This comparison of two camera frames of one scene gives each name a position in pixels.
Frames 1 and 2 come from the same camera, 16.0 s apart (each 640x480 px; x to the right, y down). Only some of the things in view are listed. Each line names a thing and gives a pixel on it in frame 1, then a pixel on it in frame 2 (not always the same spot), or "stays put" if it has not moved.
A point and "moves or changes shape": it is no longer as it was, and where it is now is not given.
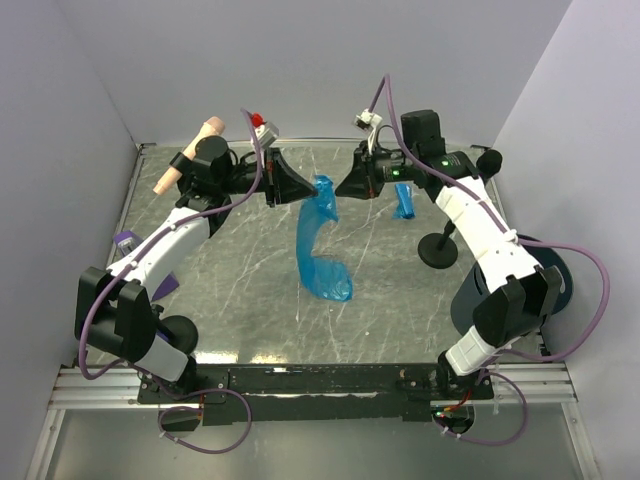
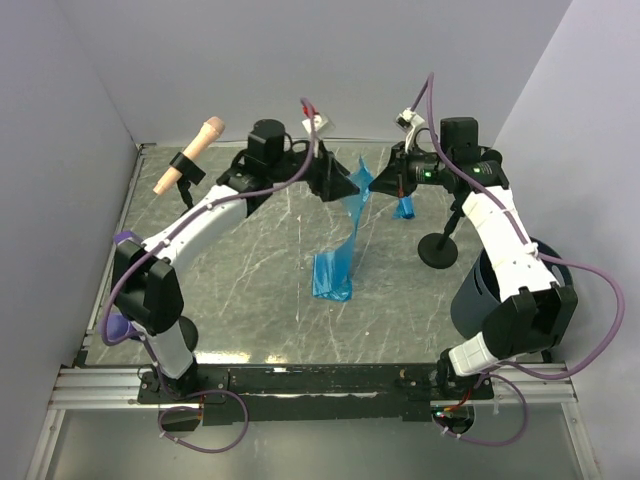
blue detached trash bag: (323, 278) moves or changes shape
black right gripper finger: (361, 183) to (393, 178)
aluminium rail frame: (521, 384) stays put
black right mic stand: (439, 250) stays put
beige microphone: (214, 126) stays put
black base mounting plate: (312, 394) stays put
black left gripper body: (242, 179) to (311, 175)
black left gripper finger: (283, 182) to (334, 179)
